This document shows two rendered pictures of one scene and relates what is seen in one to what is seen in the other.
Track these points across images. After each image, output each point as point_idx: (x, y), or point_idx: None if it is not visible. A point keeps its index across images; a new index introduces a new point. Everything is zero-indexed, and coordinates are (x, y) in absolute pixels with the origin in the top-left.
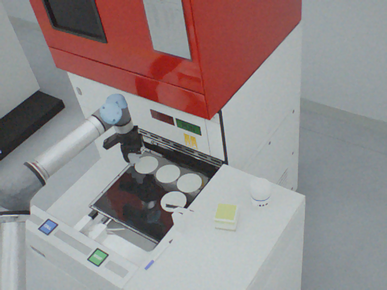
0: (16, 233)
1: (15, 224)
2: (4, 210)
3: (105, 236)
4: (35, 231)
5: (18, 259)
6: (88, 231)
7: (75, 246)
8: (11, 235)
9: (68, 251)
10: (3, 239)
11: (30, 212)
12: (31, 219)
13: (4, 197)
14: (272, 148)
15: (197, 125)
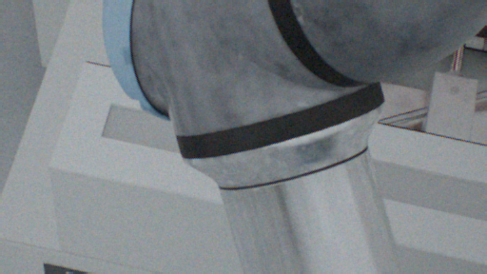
0: (380, 221)
1: (364, 169)
2: (316, 99)
3: (476, 130)
4: (196, 185)
5: None
6: (391, 123)
7: (463, 207)
8: (366, 235)
9: (449, 239)
10: (328, 271)
11: (97, 99)
12: (125, 134)
13: (419, 10)
14: None
15: None
